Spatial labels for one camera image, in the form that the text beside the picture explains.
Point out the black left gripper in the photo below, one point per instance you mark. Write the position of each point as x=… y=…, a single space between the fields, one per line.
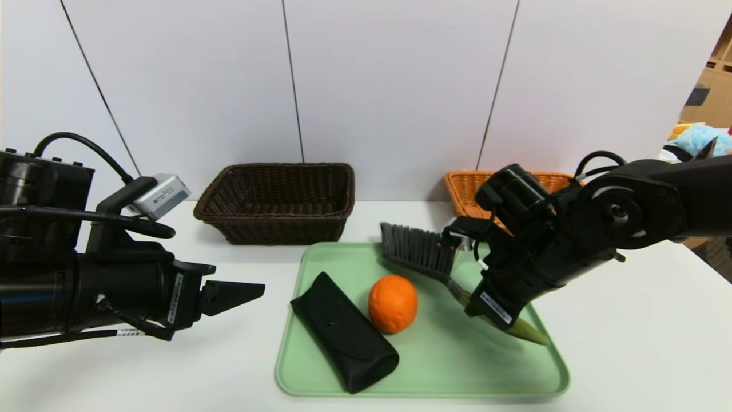
x=184 y=298

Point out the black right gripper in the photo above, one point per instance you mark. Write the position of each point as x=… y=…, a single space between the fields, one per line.
x=494 y=309

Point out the orange fruit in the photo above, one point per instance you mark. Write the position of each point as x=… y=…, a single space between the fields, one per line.
x=392 y=303

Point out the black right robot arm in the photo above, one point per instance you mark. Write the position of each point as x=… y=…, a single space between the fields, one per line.
x=646 y=212

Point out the dark brown wicker basket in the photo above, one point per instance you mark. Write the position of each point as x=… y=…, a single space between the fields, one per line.
x=274 y=232

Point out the orange wicker basket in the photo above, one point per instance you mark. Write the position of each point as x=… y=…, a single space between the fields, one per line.
x=463 y=189

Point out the light green plastic tray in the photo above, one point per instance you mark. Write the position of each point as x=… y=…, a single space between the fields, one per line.
x=434 y=366

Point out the black glasses case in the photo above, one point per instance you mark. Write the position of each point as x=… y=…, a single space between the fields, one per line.
x=343 y=337

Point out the dark woven round object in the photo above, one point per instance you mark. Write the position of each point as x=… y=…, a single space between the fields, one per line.
x=717 y=260

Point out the light blue plush toy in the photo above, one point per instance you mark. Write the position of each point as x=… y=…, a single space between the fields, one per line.
x=695 y=140

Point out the black pointed cone object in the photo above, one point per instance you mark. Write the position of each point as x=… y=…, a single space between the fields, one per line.
x=709 y=147

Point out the dark grey box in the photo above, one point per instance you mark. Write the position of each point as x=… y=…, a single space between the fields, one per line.
x=694 y=96

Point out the wooden shelf unit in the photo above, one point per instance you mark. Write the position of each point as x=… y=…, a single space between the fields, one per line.
x=717 y=97

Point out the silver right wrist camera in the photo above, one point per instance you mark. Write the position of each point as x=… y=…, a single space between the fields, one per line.
x=457 y=229

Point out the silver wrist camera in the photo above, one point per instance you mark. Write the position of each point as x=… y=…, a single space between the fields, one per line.
x=163 y=194
x=457 y=229

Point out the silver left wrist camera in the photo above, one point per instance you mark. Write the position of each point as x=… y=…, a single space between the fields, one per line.
x=163 y=194

